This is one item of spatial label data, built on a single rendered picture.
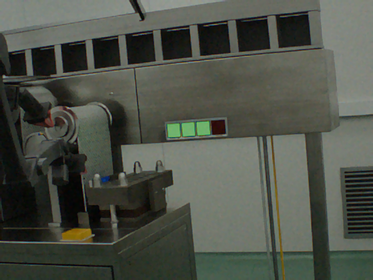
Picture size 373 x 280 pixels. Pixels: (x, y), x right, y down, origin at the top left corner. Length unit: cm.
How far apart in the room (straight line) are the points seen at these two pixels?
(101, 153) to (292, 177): 255
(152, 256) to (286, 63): 83
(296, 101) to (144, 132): 61
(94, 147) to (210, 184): 265
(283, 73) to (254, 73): 11
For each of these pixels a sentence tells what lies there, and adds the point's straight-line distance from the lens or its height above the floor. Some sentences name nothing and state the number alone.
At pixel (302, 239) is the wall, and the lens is 486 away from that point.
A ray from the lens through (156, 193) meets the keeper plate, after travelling 234.
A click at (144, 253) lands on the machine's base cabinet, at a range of 216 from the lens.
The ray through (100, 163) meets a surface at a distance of 243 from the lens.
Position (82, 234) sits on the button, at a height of 92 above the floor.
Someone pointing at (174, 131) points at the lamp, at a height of 118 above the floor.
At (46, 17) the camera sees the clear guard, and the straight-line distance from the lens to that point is 275.
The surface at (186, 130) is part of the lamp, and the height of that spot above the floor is 118.
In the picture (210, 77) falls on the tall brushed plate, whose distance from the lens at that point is 242.
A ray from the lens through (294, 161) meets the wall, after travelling 476.
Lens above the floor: 134
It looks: 5 degrees down
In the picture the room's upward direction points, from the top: 5 degrees counter-clockwise
